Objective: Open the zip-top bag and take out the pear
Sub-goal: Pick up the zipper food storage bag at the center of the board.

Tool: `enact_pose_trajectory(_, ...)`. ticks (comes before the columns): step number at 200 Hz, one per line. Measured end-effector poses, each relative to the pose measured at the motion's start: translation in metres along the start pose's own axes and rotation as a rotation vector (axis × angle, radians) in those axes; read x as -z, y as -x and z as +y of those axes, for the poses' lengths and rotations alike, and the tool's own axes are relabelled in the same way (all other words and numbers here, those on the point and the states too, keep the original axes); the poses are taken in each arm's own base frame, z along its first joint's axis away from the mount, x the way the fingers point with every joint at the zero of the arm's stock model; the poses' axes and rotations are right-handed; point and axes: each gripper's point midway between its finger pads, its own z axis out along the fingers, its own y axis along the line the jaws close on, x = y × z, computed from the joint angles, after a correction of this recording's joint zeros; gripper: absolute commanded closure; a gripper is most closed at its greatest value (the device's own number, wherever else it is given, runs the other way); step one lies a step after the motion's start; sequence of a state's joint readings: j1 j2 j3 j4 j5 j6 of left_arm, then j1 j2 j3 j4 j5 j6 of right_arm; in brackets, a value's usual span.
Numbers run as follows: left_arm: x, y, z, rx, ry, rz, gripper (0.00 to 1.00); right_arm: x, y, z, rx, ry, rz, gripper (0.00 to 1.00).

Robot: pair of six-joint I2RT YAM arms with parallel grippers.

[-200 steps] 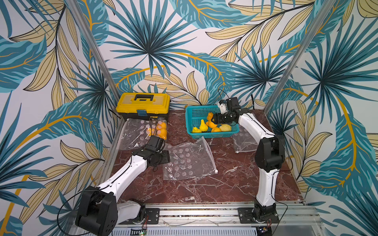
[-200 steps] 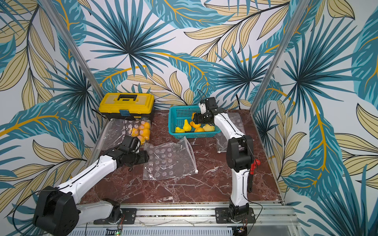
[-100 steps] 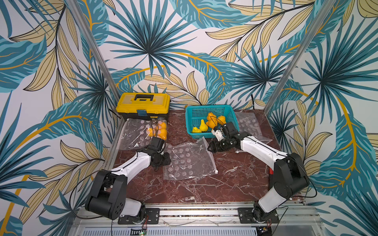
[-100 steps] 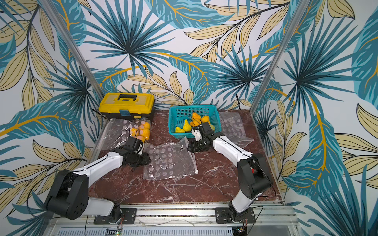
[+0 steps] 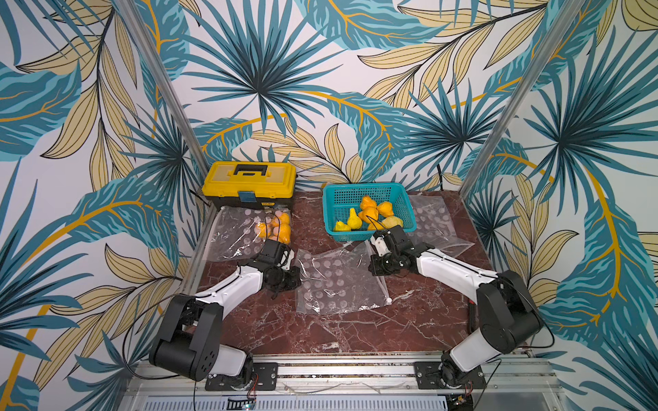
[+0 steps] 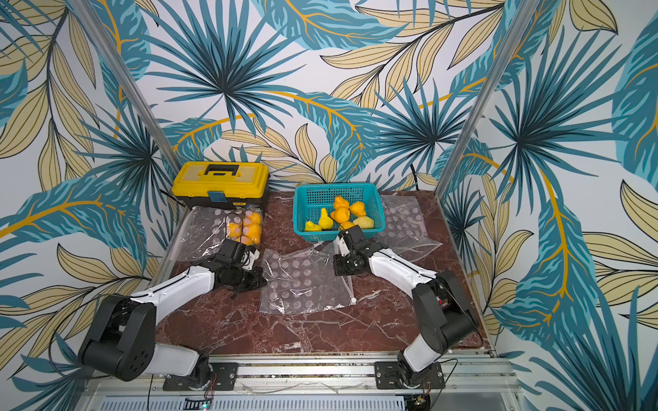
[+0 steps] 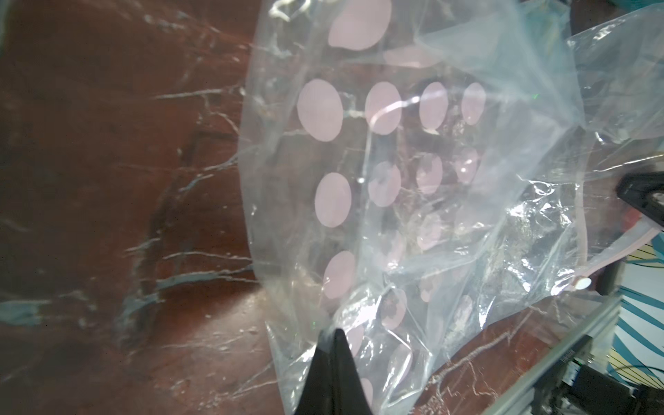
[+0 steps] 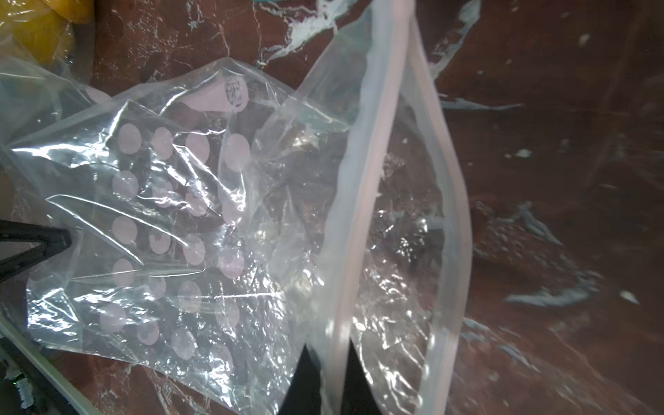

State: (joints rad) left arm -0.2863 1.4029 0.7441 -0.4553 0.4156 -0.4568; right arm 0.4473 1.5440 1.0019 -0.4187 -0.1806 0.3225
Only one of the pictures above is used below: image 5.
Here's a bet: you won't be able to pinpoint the yellow fruit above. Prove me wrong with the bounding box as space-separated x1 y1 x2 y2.
368 222 385 231

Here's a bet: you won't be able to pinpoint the dotted zip-top bag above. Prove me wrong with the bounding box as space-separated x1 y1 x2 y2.
203 207 291 262
296 241 392 316

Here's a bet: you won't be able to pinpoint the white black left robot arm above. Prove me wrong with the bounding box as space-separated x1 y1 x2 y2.
148 240 301 389

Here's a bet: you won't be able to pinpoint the red black pipe wrench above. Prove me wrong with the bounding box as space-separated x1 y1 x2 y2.
468 301 478 334

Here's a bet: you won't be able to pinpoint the left aluminium frame post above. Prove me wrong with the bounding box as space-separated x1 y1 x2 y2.
116 0 209 175

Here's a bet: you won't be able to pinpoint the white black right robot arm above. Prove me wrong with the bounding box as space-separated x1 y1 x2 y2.
368 226 545 389

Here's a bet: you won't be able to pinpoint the aluminium frame post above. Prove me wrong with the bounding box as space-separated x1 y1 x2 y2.
116 0 209 175
459 0 584 199

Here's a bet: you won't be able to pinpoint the orange pear from bag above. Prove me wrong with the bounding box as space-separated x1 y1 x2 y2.
358 208 380 224

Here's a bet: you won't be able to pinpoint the right aluminium frame post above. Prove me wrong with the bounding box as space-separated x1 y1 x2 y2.
459 0 584 199

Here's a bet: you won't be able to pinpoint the clear zip-top bag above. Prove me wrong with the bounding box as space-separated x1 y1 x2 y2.
409 195 474 258

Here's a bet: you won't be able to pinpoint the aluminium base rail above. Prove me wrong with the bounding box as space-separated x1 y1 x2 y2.
119 352 568 410

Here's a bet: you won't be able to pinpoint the yellow pear long neck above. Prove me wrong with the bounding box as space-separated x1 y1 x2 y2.
347 208 363 231

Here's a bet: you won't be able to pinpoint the orange fruits in left bag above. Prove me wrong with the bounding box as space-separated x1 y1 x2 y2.
255 211 291 245

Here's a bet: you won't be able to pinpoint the teal plastic basket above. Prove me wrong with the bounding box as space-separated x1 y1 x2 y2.
322 183 416 241

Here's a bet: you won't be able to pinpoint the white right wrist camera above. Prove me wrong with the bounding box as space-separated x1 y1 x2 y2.
369 236 391 257

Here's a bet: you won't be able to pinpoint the yellow black toolbox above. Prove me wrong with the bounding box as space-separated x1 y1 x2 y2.
202 161 296 210

